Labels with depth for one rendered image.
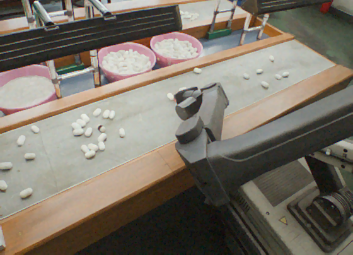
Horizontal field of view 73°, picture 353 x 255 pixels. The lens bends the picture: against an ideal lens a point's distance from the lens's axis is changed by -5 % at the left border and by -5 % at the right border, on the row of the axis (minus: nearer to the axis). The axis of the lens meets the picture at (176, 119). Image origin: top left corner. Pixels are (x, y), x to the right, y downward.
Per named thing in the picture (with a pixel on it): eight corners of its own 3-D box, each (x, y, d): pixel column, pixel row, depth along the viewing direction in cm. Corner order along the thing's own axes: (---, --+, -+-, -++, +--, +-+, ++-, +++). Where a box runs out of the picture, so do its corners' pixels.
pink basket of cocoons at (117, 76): (165, 73, 124) (167, 56, 118) (128, 100, 108) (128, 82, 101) (125, 52, 133) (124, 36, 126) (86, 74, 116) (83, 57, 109)
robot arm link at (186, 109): (229, 105, 78) (217, 81, 76) (204, 125, 73) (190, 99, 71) (207, 108, 88) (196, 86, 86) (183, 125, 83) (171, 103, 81)
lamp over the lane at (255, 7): (331, 2, 125) (338, -12, 120) (254, 16, 96) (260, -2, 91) (318, -4, 129) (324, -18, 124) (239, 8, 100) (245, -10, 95)
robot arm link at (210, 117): (227, 182, 41) (198, 127, 39) (197, 192, 43) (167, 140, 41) (232, 104, 80) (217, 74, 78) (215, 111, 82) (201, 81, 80)
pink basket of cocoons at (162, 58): (209, 67, 133) (213, 52, 126) (167, 81, 120) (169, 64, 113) (180, 43, 147) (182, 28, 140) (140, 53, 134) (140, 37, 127)
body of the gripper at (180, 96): (172, 94, 89) (183, 93, 83) (194, 86, 94) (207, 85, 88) (176, 111, 91) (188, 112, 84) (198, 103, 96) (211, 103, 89)
